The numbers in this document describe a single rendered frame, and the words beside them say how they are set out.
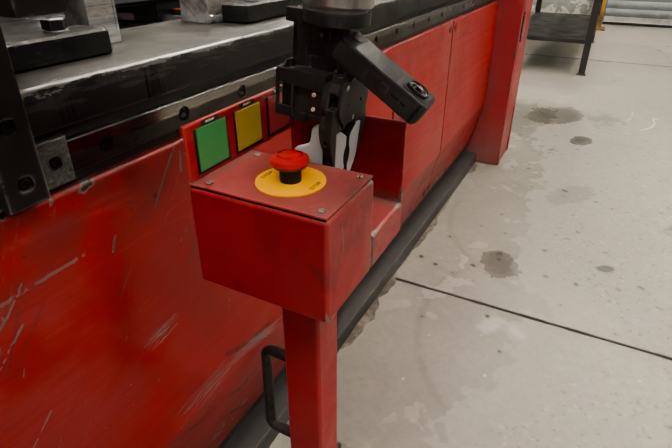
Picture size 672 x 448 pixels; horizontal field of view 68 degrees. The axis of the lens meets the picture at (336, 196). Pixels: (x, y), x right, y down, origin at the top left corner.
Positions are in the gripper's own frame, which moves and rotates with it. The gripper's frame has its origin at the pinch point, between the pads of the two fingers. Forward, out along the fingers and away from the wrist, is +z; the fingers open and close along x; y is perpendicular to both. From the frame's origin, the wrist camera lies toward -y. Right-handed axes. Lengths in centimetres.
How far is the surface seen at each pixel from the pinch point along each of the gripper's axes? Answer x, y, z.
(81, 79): 15.4, 22.6, -11.8
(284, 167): 11.7, 0.6, -6.9
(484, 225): -129, -5, 73
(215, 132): 10.9, 9.5, -8.0
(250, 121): 4.9, 9.5, -7.4
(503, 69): -190, 10, 27
